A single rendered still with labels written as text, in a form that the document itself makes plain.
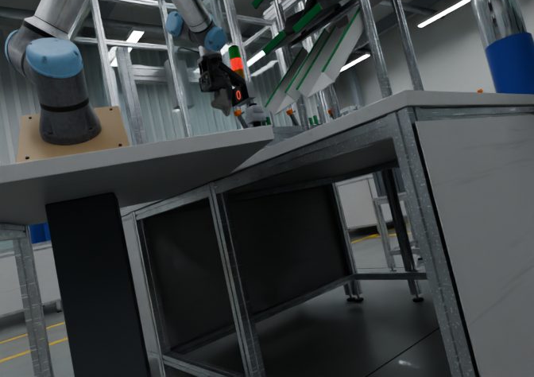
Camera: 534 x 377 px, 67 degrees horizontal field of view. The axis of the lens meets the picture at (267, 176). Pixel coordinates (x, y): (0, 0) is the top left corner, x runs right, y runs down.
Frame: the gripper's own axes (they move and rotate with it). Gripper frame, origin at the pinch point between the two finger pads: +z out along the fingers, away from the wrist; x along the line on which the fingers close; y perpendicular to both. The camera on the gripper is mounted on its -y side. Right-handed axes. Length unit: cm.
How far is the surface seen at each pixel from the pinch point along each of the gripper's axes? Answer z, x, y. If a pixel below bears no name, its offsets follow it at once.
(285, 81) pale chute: -3.1, 21.8, -9.2
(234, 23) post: -46, -17, -25
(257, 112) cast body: 0.9, 2.2, -11.3
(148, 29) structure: -386, -626, -299
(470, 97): 22, 75, -11
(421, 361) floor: 106, 14, -56
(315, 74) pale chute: 0.6, 36.4, -7.2
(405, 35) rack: -6, 53, -31
